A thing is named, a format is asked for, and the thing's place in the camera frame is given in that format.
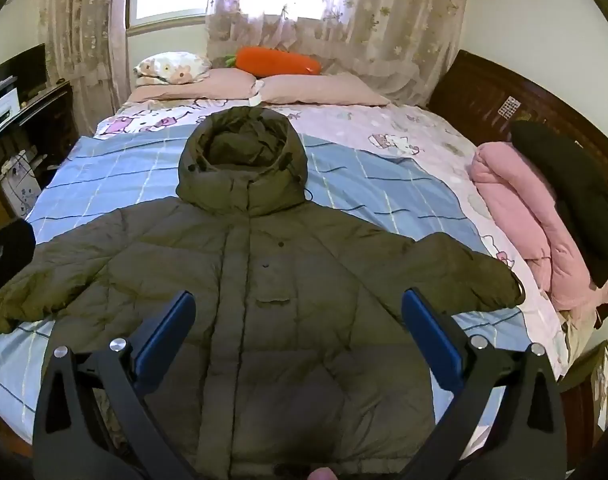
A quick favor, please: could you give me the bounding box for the dark wooden desk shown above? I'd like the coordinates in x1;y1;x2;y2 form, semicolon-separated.
0;80;80;211

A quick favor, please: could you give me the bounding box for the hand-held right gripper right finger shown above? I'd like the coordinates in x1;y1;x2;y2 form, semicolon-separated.
401;287;569;480

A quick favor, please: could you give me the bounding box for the pink folded quilt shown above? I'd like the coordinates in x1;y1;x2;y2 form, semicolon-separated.
468;142;608;313

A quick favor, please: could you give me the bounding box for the blue checked blanket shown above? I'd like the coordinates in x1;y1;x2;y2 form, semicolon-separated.
0;122;534;441

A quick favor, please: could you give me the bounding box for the dark wooden headboard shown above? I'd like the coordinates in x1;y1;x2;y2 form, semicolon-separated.
426;49;608;321

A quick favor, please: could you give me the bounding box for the beige lace curtain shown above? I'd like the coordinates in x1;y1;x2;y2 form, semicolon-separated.
206;0;472;107
36;0;135;136

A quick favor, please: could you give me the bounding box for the cartoon print bed sheet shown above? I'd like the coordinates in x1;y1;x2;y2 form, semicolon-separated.
91;95;569;381

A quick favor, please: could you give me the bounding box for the olive green hooded puffer jacket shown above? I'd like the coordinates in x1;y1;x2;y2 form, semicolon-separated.
0;107;527;480

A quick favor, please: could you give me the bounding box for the black monitor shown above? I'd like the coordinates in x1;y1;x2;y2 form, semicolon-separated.
0;42;47;98

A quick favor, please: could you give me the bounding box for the orange carrot plush toy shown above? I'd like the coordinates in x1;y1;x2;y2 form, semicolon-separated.
225;46;322;78

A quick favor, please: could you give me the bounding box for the floral print pillow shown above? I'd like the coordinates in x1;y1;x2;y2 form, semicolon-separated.
134;51;212;86

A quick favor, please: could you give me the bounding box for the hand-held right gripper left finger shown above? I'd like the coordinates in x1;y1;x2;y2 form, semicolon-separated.
32;290;197;480

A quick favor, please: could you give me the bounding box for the black garment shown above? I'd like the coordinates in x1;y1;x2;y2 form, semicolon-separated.
511;120;608;286

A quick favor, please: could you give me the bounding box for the pink pillow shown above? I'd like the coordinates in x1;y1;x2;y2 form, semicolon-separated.
129;67;265;103
256;72;392;107

